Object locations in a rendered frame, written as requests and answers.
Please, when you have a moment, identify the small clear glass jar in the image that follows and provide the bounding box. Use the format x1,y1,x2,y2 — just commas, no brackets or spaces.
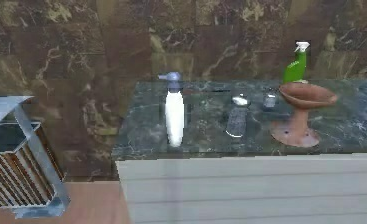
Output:
262,88,279,110

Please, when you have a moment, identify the grey slatted trash can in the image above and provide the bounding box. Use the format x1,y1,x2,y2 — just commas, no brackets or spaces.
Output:
0,95,71,219

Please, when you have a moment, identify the green spray bottle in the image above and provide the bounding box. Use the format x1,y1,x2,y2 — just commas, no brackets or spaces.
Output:
282,41,311,85

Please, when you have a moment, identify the white soap dispenser bottle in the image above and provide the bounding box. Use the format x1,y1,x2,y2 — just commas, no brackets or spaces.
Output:
157,71,186,148

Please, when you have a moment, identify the white cabinet with marble top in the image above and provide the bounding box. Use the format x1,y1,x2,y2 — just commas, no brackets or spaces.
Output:
111,78,367,224

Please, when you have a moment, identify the brown pedestal bowl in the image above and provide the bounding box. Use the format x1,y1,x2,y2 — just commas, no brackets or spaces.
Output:
270,82,339,148

